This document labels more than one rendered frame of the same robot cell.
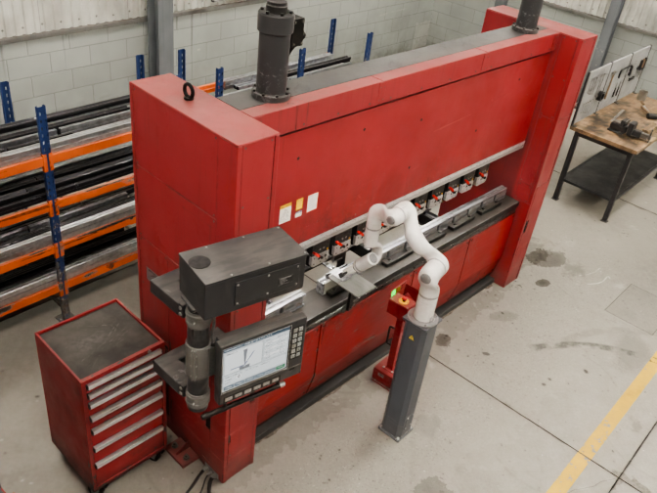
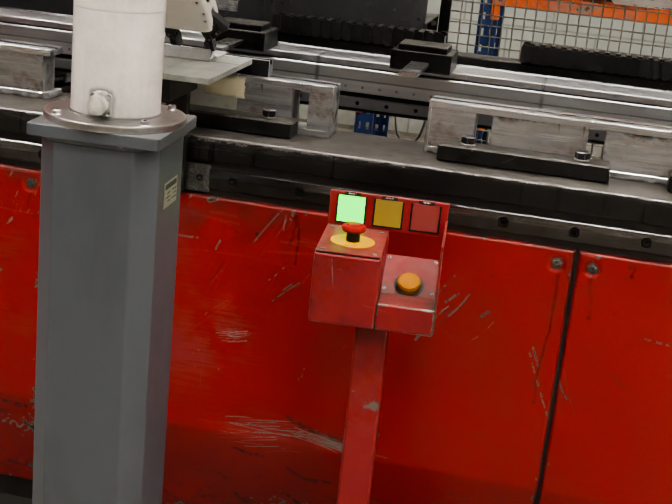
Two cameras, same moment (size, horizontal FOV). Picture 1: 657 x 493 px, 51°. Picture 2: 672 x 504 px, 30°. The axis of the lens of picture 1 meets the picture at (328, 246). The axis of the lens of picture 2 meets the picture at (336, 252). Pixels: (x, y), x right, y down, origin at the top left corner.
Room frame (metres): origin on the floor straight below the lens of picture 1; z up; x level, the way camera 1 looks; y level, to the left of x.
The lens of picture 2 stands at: (2.77, -2.23, 1.36)
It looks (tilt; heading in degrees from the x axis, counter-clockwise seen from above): 17 degrees down; 60
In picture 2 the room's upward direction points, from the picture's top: 6 degrees clockwise
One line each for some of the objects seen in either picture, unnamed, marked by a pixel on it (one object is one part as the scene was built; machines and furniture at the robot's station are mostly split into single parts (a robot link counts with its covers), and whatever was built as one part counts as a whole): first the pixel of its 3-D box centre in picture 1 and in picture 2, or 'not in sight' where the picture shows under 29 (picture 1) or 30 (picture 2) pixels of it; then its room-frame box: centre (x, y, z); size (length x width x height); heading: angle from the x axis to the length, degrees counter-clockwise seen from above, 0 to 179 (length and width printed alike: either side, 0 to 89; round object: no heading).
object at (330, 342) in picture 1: (389, 304); (512, 409); (4.15, -0.52, 0.42); 3.00 x 0.21 x 0.83; 140
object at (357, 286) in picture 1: (352, 282); (182, 64); (3.59, -0.18, 1.00); 0.26 x 0.18 x 0.01; 50
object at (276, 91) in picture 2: (339, 277); (233, 96); (3.73, -0.10, 0.92); 0.39 x 0.06 x 0.10; 140
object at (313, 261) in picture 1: (316, 249); not in sight; (3.51, 0.07, 1.26); 0.15 x 0.09 x 0.17; 140
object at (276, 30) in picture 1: (280, 46); not in sight; (3.36, 0.37, 2.54); 0.33 x 0.25 x 0.47; 140
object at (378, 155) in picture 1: (416, 145); not in sight; (4.18, -0.49, 1.74); 3.00 x 0.08 x 0.80; 140
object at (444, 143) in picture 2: (397, 256); (523, 160); (4.11, -0.50, 0.89); 0.30 x 0.05 x 0.03; 140
